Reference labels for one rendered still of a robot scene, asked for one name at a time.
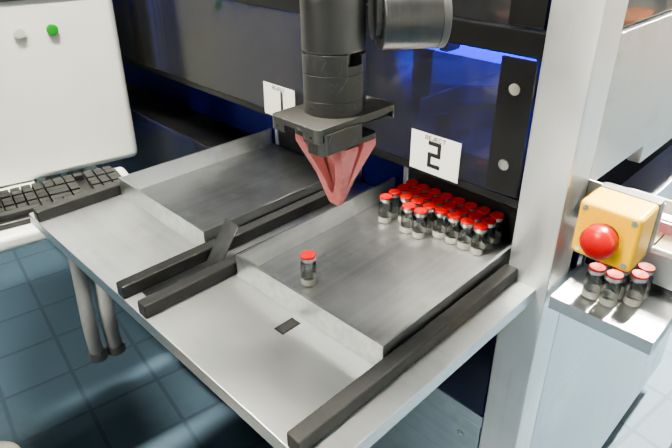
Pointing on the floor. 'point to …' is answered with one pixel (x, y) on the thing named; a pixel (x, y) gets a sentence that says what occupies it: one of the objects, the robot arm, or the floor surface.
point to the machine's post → (557, 171)
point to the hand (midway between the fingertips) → (336, 196)
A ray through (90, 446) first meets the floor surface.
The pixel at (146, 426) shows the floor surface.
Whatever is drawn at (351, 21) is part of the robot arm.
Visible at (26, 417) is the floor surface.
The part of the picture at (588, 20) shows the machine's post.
